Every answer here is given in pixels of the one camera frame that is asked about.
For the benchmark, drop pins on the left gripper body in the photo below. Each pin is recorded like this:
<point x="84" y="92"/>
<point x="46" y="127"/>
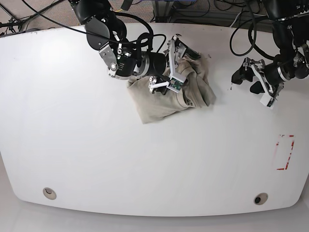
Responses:
<point x="271" y="76"/>

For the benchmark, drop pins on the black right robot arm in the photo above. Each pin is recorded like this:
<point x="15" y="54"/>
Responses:
<point x="107" y="34"/>

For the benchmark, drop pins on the black tripod stand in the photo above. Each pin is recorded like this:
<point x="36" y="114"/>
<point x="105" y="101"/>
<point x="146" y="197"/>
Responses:
<point x="20" y="25"/>

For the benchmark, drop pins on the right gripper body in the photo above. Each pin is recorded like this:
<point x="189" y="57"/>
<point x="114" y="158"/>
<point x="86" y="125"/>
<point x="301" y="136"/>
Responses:
<point x="160" y="66"/>

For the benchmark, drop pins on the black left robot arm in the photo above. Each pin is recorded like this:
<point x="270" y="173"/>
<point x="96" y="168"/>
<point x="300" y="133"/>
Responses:
<point x="290" y="21"/>

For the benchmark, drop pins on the right table cable grommet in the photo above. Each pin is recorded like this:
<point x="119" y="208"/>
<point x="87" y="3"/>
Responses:
<point x="260" y="199"/>

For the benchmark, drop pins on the red tape rectangle marking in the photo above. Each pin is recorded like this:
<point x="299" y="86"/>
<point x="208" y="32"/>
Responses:
<point x="283" y="151"/>

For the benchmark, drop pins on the beige T-shirt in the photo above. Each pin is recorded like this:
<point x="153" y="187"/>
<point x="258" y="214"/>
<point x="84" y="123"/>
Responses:
<point x="195" y="93"/>

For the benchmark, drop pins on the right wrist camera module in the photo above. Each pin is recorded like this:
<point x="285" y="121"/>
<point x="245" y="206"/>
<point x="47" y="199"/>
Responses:
<point x="175" y="84"/>

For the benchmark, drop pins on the white power strip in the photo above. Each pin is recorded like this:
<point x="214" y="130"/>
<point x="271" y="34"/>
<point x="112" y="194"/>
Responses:
<point x="302" y="10"/>

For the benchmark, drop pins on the table cable grommet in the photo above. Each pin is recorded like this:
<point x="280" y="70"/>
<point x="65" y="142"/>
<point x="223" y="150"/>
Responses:
<point x="260" y="199"/>
<point x="49" y="193"/>

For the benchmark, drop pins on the left table cable grommet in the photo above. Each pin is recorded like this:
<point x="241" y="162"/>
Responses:
<point x="49" y="193"/>

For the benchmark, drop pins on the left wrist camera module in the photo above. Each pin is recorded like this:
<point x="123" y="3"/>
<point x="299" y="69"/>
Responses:
<point x="268" y="101"/>

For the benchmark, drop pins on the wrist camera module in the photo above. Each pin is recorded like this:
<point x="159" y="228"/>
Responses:
<point x="175" y="84"/>
<point x="268" y="101"/>

